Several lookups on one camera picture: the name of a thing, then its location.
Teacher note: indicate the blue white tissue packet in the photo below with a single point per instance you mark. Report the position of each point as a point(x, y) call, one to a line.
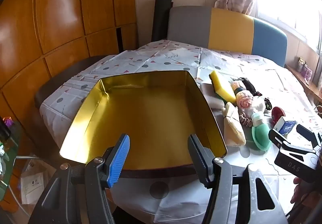
point(285, 126)

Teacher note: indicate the purple foil box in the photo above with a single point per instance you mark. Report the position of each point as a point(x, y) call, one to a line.
point(8, 122)

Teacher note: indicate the grey yellow blue bench backrest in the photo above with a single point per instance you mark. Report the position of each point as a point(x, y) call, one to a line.
point(226, 27)

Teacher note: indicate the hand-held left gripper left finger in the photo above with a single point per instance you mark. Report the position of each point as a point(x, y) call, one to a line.
point(119, 158)

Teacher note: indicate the red fluffy brush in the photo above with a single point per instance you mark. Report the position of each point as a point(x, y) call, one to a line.
point(278, 113)

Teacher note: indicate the person's right hand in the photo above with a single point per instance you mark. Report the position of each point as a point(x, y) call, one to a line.
point(299, 191)

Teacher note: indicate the papers on floor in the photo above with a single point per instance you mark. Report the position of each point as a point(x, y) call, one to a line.
point(32, 181)

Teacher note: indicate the yellow sponge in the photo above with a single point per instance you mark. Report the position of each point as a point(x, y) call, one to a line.
point(222, 88)

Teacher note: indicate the white pack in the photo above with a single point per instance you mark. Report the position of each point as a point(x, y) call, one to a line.
point(259, 105)

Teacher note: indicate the black wig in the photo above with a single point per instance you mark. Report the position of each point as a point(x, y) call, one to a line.
point(249, 84)

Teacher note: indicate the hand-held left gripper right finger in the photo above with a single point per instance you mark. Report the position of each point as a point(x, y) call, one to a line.
point(198, 158)

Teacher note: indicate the white foam block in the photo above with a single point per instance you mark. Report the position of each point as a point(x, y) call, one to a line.
point(210, 95)

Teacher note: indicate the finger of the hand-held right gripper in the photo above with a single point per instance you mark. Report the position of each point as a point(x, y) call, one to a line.
point(305, 133)
point(279, 138)

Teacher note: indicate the pink satin scrunchie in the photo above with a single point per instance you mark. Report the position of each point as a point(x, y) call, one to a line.
point(245, 120)

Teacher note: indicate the black beaded hair claw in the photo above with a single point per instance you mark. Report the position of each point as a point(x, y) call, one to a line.
point(268, 105)

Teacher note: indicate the patterned white tablecloth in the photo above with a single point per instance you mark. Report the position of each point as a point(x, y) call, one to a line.
point(163, 58)

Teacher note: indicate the purple boxes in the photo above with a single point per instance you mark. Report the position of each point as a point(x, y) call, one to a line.
point(305, 70)

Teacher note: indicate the wooden window sill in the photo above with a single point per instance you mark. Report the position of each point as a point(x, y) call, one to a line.
point(309, 90)

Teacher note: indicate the gold tin box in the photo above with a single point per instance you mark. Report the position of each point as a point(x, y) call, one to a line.
point(151, 118)

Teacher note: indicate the white glove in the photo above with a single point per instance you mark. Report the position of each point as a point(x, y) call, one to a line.
point(1, 156)

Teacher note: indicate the glass side table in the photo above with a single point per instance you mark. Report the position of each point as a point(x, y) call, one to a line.
point(10, 163)

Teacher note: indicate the black rolled mat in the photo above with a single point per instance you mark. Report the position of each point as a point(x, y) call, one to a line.
point(161, 17)

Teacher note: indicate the green silicone bottle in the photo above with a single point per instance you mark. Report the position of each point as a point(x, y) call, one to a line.
point(260, 136)

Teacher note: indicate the pink towel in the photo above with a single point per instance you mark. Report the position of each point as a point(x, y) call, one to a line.
point(245, 98)

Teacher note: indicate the wooden wardrobe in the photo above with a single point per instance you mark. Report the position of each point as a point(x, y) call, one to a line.
point(63, 12)

